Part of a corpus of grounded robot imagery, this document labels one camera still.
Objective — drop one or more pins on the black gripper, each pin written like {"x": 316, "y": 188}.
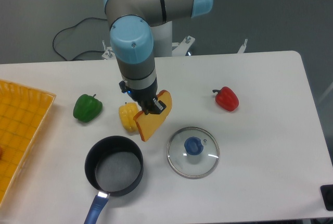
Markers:
{"x": 145, "y": 93}

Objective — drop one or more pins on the orange bread slice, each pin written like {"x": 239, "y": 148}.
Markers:
{"x": 148, "y": 124}

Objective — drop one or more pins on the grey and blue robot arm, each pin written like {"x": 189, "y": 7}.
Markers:
{"x": 155, "y": 13}

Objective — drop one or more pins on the yellow bell pepper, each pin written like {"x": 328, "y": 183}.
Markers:
{"x": 126, "y": 115}

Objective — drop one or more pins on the glass lid with blue knob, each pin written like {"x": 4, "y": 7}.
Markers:
{"x": 192, "y": 152}

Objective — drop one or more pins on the green bell pepper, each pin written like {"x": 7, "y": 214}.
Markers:
{"x": 87, "y": 108}

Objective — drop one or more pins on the red bell pepper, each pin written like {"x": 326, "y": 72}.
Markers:
{"x": 226, "y": 98}

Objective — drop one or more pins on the yellow woven basket tray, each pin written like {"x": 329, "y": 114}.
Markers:
{"x": 23, "y": 112}

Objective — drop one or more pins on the black device at table corner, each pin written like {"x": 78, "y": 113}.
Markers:
{"x": 327, "y": 195}

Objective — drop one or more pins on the dark pot with blue handle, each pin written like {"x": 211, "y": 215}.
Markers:
{"x": 114, "y": 166}

